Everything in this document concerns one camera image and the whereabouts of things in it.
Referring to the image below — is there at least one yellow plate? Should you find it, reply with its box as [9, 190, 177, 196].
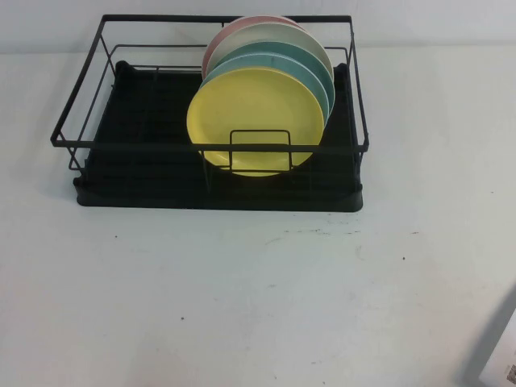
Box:
[185, 67, 329, 178]

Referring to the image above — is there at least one light blue plate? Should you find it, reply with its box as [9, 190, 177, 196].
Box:
[198, 56, 332, 123]

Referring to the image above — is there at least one green plate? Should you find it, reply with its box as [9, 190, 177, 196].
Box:
[209, 40, 337, 119]

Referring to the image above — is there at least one cream white plate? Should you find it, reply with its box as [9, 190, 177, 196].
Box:
[206, 22, 335, 80]

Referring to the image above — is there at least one pink plate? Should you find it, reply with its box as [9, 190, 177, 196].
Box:
[202, 15, 310, 78]

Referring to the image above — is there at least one black plastic drip tray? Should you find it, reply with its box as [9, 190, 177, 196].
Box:
[72, 60, 364, 212]

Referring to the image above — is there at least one white box with QR label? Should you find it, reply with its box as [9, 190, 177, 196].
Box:
[461, 284, 516, 387]

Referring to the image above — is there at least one black wire dish rack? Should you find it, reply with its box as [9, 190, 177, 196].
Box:
[49, 14, 370, 195]

